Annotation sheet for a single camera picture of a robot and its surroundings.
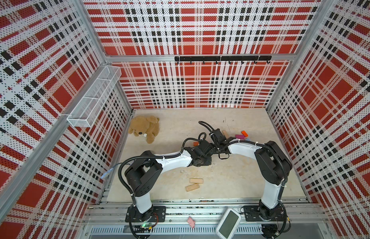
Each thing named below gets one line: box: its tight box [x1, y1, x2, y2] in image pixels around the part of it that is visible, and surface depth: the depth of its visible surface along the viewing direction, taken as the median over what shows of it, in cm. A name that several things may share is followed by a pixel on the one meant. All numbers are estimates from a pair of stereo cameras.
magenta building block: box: [235, 134, 245, 140], surface depth 107 cm
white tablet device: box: [215, 208, 242, 239], surface depth 69 cm
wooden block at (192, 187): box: [185, 183, 200, 193], surface depth 84 cm
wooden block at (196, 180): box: [189, 178, 204, 184], surface depth 86 cm
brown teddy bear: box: [128, 115, 160, 144], surface depth 95 cm
